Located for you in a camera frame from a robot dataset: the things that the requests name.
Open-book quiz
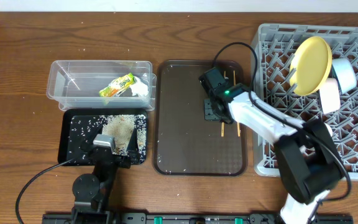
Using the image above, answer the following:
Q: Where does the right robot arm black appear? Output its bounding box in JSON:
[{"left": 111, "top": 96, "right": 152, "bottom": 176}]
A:
[{"left": 199, "top": 67, "right": 346, "bottom": 223}]

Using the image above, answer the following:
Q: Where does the wooden chopstick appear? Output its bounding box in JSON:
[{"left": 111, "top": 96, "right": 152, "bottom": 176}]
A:
[
  {"left": 221, "top": 71, "right": 226, "bottom": 137},
  {"left": 233, "top": 70, "right": 241, "bottom": 137}
]

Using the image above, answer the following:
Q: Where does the pink bowl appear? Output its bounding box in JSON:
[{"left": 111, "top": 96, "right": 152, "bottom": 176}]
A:
[{"left": 319, "top": 78, "right": 341, "bottom": 114}]

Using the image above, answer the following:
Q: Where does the small cream cup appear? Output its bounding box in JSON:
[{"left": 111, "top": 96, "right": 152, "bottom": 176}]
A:
[{"left": 323, "top": 123, "right": 333, "bottom": 137}]

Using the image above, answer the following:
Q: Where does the grey dishwasher rack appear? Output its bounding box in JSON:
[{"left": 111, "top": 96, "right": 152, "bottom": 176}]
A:
[{"left": 252, "top": 24, "right": 358, "bottom": 181}]

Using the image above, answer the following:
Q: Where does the right wooden chopstick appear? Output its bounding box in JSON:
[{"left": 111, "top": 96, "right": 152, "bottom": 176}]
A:
[{"left": 233, "top": 70, "right": 241, "bottom": 137}]

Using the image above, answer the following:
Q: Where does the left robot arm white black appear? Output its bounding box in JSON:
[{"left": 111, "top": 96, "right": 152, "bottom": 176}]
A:
[{"left": 70, "top": 127, "right": 140, "bottom": 223}]

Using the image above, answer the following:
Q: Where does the green snack wrapper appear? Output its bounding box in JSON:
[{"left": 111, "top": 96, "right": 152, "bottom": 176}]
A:
[{"left": 99, "top": 73, "right": 135, "bottom": 97}]

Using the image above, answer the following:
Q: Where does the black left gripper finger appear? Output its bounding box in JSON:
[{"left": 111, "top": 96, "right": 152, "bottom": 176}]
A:
[
  {"left": 126, "top": 128, "right": 139, "bottom": 156},
  {"left": 80, "top": 139, "right": 95, "bottom": 156}
]

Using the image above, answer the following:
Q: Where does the light blue bowl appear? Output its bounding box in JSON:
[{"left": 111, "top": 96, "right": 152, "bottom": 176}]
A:
[{"left": 332, "top": 58, "right": 357, "bottom": 94}]

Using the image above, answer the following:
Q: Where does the left wooden chopstick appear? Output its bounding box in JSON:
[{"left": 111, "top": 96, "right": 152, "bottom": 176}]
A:
[{"left": 221, "top": 71, "right": 226, "bottom": 137}]

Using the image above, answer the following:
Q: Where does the black tray with rice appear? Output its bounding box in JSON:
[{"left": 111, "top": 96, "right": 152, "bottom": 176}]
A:
[{"left": 57, "top": 108, "right": 148, "bottom": 165}]

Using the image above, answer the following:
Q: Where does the yellow plate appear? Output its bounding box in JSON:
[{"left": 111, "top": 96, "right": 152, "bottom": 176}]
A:
[{"left": 290, "top": 36, "right": 333, "bottom": 96}]

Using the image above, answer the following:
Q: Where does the white napkin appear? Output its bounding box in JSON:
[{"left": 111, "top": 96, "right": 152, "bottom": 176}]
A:
[{"left": 129, "top": 77, "right": 149, "bottom": 97}]

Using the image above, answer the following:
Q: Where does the clear plastic bin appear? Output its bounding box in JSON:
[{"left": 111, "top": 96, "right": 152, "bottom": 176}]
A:
[{"left": 47, "top": 60, "right": 157, "bottom": 111}]

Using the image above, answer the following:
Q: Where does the dark brown serving tray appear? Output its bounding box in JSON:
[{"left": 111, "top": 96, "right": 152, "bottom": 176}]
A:
[{"left": 153, "top": 60, "right": 247, "bottom": 176}]

